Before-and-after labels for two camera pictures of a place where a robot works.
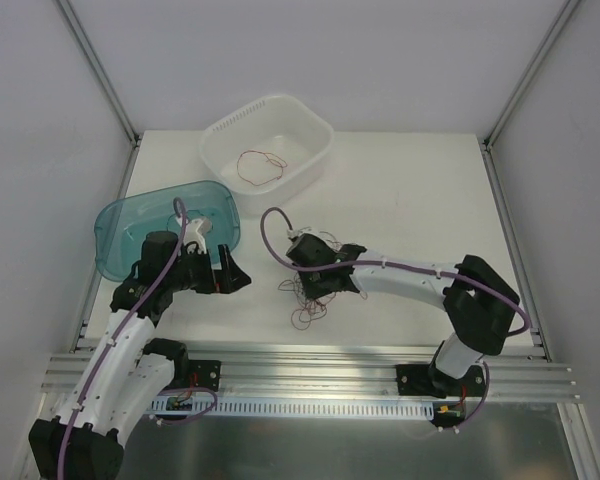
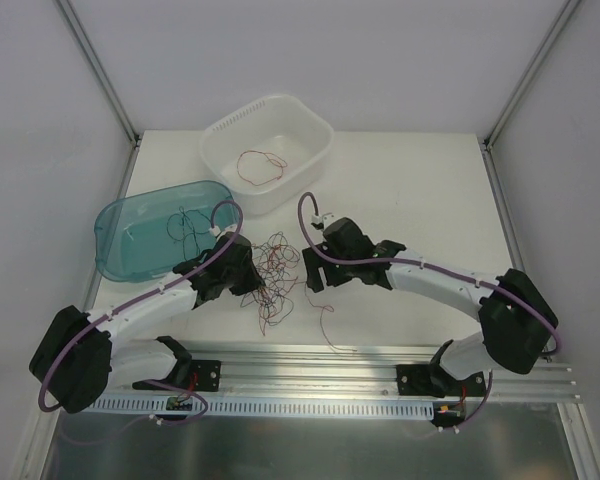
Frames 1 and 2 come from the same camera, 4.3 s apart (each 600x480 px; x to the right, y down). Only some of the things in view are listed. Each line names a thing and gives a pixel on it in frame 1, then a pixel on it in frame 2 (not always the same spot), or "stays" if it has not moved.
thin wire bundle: (312, 310) -> (274, 259)
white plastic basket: (269, 150) stays
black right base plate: (423, 380) stays
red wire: (271, 160) stays
